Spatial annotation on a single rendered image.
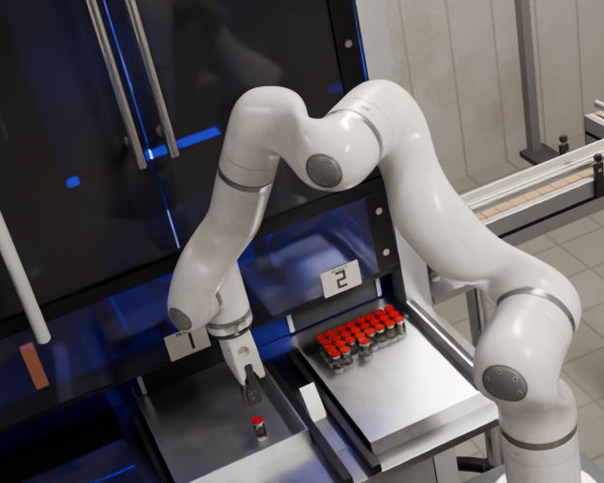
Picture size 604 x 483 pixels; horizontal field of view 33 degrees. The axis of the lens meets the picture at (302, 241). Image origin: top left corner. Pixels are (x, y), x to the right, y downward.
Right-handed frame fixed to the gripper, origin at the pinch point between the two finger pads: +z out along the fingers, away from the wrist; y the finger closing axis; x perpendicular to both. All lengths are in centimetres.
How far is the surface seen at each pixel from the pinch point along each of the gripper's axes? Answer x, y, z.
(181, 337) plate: 6.6, 18.7, -5.4
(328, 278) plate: -25.6, 18.6, -5.3
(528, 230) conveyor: -80, 30, 10
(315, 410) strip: -11.0, -0.5, 9.3
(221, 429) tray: 6.2, 7.2, 10.4
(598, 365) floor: -123, 71, 96
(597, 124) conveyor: -118, 53, 4
